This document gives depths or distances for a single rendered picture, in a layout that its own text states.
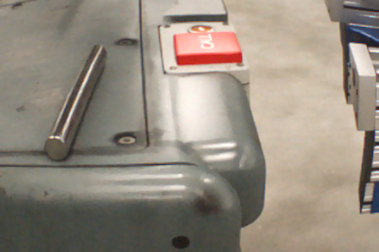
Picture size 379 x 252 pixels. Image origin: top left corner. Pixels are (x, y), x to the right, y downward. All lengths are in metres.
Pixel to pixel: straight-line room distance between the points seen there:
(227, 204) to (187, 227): 0.04
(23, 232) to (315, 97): 3.27
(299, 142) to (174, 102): 2.74
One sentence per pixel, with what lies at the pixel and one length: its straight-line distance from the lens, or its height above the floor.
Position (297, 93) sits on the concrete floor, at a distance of 3.96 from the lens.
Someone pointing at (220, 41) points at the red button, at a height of 1.27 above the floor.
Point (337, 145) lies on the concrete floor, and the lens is 3.51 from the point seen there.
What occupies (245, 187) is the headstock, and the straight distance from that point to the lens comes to 0.73.
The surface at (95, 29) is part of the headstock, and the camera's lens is 1.00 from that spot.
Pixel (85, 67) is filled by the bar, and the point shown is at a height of 1.28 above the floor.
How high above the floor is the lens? 1.58
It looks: 25 degrees down
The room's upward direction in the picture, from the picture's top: 2 degrees counter-clockwise
